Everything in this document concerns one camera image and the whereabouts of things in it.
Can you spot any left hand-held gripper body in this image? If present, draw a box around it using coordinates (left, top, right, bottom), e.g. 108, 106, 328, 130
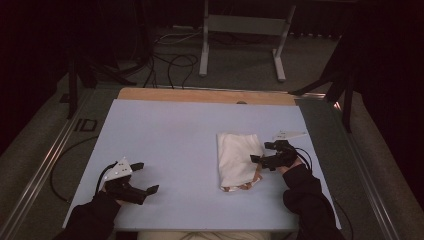
100, 157, 148, 206

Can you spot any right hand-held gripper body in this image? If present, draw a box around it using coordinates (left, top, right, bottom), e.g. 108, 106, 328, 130
263, 130, 308, 172

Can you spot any white baby bodysuit brown trim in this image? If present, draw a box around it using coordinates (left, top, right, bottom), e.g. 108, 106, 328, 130
216, 132, 266, 193

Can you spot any person's right hand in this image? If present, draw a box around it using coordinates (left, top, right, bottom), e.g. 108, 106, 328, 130
277, 158, 304, 175

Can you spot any light blue mat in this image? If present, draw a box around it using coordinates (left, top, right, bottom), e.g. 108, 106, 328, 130
62, 98, 342, 232

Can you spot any black angled stand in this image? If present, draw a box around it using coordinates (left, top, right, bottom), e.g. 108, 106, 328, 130
289, 33, 355, 133

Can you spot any black tripod stand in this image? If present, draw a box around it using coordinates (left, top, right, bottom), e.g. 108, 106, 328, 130
66, 49, 138, 120

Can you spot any white metal stand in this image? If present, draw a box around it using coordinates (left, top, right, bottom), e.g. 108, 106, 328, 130
198, 0, 297, 83

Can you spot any left hand-held gripper cable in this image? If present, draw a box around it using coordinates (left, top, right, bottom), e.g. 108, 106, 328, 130
94, 161, 118, 196

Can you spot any hand-held gripper cable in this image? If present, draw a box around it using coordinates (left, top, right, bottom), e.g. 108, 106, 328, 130
292, 146, 314, 171
94, 161, 118, 196

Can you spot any right hand-held gripper cable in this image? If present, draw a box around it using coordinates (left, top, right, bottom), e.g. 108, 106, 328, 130
292, 146, 314, 171

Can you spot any thin black cable loop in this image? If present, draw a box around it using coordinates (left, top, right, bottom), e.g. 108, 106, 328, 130
49, 135, 100, 204

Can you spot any black looped cable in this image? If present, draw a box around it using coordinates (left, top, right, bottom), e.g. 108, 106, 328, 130
166, 53, 200, 90

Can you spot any white cable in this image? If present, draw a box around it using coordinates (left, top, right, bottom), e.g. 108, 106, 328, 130
154, 29, 203, 46

